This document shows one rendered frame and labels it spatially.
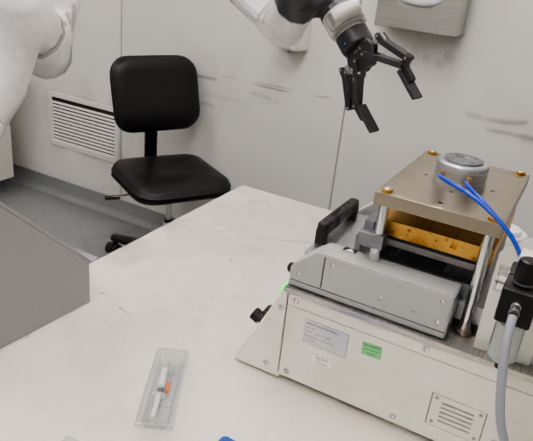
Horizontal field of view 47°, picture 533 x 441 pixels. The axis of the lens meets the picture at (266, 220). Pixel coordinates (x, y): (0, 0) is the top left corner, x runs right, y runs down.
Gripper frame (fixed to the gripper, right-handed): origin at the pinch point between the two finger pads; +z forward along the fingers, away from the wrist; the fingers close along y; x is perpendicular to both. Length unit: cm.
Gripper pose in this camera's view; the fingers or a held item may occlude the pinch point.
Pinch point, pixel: (392, 111)
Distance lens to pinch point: 136.3
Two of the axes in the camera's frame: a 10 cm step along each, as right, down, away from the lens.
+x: -7.4, 2.3, -6.3
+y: -5.2, 4.0, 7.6
